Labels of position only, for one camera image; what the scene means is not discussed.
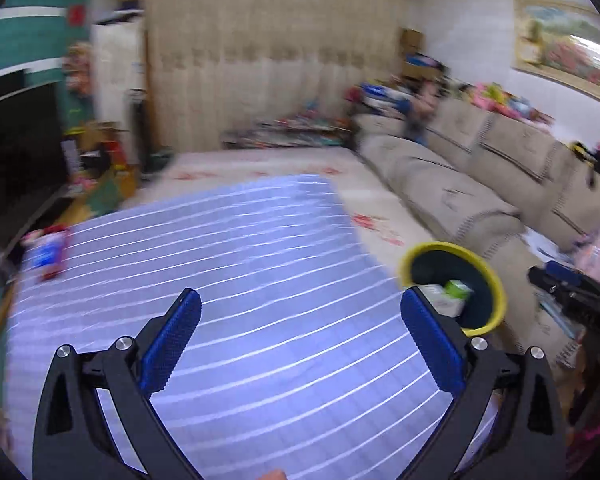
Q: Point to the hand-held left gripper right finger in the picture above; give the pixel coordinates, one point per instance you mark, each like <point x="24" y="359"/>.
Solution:
<point x="432" y="345"/>

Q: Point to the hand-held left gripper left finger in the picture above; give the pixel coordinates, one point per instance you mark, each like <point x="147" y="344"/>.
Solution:
<point x="172" y="345"/>

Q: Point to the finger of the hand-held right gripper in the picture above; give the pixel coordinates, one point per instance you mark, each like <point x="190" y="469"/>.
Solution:
<point x="560" y="285"/>

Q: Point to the small green white carton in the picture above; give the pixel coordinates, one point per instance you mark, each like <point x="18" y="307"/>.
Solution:
<point x="457" y="292"/>

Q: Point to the black yellow-rimmed trash bin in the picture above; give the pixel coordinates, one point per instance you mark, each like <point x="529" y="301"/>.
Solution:
<point x="430" y="270"/>

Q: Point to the person's left hand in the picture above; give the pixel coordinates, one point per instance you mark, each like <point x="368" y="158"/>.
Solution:
<point x="272" y="476"/>

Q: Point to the white papers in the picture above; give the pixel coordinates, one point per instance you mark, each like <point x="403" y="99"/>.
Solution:
<point x="540" y="245"/>

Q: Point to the blue checked tablecloth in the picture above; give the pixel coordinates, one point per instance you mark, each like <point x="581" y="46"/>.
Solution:
<point x="255" y="285"/>

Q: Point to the beige sofa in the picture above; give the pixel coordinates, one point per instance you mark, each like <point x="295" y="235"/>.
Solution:
<point x="455" y="195"/>

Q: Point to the pile of plush toys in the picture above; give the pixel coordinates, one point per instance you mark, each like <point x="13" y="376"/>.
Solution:
<point x="500" y="97"/>

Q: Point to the open cardboard box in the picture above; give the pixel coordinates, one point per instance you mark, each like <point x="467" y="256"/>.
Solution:
<point x="105" y="135"/>

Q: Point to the black tower fan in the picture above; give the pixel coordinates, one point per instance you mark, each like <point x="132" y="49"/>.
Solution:
<point x="140" y="125"/>

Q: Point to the large black television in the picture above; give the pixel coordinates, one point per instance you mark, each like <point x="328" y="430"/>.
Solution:
<point x="15" y="160"/>

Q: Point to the cluttered glass table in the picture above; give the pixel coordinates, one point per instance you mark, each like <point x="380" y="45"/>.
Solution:
<point x="290" y="130"/>

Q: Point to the blue starred bag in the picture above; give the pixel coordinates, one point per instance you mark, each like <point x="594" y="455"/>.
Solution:
<point x="380" y="95"/>

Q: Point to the white standing air conditioner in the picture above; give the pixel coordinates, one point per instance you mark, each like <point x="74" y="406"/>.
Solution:
<point x="117" y="85"/>

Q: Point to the stack of cardboard boxes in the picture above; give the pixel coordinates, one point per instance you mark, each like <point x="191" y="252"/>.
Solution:
<point x="412" y="42"/>

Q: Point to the hanging artificial flowers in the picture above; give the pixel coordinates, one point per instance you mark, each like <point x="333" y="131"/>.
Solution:
<point x="80" y="67"/>

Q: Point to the beige patterned curtain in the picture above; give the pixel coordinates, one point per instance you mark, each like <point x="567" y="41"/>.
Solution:
<point x="270" y="60"/>

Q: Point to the framed wall painting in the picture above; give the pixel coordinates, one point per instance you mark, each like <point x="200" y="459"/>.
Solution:
<point x="565" y="45"/>

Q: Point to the red round wall decoration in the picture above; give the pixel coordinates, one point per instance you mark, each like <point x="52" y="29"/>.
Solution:
<point x="76" y="15"/>

